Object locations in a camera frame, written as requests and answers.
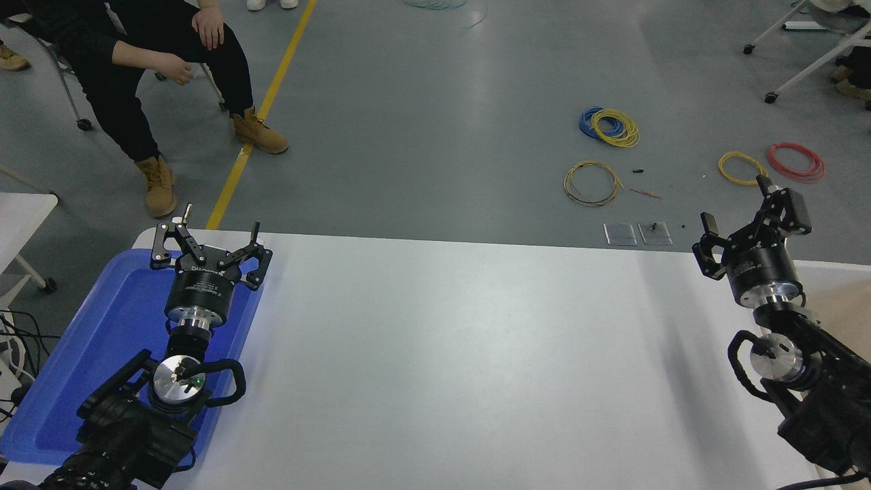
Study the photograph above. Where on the large pale bin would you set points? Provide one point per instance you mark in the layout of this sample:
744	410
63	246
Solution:
844	313

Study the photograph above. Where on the person's left tan boot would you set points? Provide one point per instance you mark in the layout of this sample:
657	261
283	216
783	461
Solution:
258	133

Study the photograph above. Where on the person's right hand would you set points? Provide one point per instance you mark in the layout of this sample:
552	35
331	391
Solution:
173	69

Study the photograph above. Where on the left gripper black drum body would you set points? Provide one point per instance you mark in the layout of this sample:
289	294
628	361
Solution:
203	289

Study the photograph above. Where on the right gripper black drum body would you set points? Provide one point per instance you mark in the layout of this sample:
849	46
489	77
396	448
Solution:
762	269

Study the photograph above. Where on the person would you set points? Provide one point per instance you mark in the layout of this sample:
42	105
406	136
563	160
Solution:
12	60
256	4
116	95
854	90

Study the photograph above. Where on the person's left hand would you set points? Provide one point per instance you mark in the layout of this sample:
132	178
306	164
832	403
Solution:
209	28

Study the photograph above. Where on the person's tan boot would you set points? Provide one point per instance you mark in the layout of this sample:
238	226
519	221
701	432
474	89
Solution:
158	187
258	133

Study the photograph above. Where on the white frame with casters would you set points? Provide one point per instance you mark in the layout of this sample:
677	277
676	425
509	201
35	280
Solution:
771	98

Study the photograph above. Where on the blue plastic tray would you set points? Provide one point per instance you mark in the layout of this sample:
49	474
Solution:
102	354

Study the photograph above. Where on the person's right tan boot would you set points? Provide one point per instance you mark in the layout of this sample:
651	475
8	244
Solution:
158	187

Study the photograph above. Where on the clear floor plate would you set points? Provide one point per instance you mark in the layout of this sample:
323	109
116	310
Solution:
620	234
654	235

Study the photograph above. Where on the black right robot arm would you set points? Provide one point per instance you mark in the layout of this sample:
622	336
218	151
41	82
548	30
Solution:
823	408

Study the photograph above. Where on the person's right forearm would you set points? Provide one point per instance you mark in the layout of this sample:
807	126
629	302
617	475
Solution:
136	56

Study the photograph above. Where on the grey leg with caster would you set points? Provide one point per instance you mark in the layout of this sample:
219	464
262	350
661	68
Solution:
53	197

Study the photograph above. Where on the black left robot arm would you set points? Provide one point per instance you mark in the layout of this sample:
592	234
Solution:
129	435

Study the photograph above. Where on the white side table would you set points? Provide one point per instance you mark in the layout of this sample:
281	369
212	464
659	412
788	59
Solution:
17	221

